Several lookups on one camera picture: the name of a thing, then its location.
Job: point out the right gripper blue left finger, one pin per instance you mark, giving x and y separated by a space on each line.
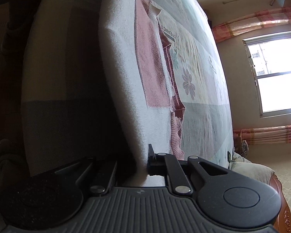
98 178

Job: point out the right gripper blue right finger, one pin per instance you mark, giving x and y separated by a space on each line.
168 166

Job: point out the pink and white knit sweater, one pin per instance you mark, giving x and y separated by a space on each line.
139 71

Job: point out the pastel patchwork bed sheet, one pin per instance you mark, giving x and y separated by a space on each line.
68 113

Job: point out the cluttered items on nightstand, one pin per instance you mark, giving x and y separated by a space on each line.
244 148

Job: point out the pastel patchwork pillow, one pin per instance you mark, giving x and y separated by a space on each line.
253 170

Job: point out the right orange plaid curtain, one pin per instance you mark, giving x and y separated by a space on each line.
265 135

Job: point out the orange plaid curtain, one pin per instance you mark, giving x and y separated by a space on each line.
248 23
265 135

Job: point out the wooden headboard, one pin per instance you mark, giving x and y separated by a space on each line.
283 221

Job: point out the left orange plaid curtain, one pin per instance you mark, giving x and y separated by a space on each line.
248 23

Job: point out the window with white frame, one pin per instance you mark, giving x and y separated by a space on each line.
270 61

